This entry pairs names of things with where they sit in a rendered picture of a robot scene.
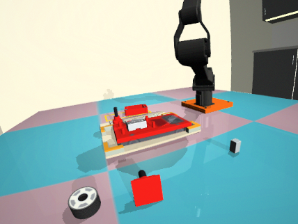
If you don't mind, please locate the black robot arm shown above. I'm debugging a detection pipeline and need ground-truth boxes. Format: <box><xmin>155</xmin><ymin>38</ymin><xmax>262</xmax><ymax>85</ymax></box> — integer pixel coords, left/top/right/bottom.
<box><xmin>173</xmin><ymin>0</ymin><xmax>215</xmax><ymax>107</ymax></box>

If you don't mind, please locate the black toy tyre with white hub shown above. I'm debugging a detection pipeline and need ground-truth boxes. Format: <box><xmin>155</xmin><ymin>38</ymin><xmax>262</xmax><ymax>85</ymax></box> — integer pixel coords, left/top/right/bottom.
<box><xmin>68</xmin><ymin>186</ymin><xmax>101</xmax><ymax>219</ymax></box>

